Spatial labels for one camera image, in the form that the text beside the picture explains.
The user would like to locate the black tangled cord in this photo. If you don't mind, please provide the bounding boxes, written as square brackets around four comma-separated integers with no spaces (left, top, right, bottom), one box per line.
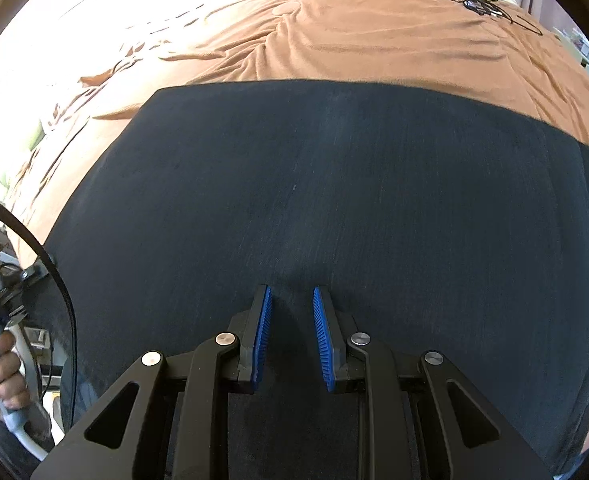
[372,0,541,37]

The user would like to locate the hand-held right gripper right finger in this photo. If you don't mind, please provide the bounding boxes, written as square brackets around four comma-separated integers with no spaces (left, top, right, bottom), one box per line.
[313,286,555,480]

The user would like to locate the brown fleece blanket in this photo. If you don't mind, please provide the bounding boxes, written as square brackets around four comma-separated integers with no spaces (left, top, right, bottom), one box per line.
[4,0,589,261]

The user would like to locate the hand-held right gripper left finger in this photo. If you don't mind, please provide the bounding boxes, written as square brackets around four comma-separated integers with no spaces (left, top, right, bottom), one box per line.
[30,284,274,480]

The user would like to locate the black pants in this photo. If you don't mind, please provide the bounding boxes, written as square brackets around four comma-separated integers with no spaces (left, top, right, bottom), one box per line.
[42,79,589,480]

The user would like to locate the person's left hand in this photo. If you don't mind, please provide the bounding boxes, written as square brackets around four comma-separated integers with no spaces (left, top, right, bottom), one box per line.
[0,332,32,421]

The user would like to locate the black cable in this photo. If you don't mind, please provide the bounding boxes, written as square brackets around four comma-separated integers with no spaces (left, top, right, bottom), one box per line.
[0,192,80,421]

